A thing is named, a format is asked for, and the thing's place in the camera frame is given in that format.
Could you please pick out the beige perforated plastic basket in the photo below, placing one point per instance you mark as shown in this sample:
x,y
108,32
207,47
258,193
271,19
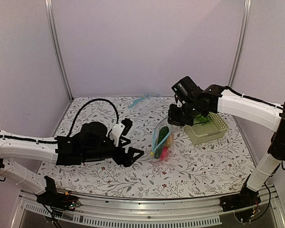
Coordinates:
x,y
204,132

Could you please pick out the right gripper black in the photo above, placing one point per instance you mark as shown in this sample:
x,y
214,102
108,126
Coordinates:
x,y
172,118

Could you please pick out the green toy grape bunch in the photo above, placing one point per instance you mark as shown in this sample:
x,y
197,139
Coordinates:
x,y
202,119

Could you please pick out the floral patterned tablecloth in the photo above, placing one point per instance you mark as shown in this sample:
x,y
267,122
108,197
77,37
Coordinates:
x,y
212,168

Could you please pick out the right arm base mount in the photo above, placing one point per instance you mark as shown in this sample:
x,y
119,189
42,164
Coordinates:
x,y
244,204

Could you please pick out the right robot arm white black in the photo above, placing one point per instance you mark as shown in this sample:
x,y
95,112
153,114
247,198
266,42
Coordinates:
x,y
192,101

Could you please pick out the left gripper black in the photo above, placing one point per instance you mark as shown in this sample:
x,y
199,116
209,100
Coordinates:
x,y
128,161

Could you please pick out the aluminium front rail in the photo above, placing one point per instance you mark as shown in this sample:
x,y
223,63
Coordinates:
x,y
98,211

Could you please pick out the left aluminium frame post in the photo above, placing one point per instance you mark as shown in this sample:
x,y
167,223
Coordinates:
x,y
57,49

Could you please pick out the red toy apple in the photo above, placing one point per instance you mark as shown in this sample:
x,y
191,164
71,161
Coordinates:
x,y
165,153

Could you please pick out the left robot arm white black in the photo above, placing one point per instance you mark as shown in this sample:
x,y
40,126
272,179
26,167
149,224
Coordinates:
x,y
93,143

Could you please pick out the aluminium frame post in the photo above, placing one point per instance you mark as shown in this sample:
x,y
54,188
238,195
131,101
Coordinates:
x,y
57,49
241,41

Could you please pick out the dark green toy cucumber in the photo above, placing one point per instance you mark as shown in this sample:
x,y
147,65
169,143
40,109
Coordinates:
x,y
162,137

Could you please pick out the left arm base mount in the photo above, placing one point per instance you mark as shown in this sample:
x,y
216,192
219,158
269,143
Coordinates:
x,y
56,200

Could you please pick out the clear zip bag blue zipper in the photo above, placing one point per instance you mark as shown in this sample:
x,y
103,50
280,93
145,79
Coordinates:
x,y
161,124

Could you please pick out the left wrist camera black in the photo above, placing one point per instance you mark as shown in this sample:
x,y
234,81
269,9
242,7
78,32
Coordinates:
x,y
127,123

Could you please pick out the right aluminium frame post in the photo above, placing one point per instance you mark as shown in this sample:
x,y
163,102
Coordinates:
x,y
241,41

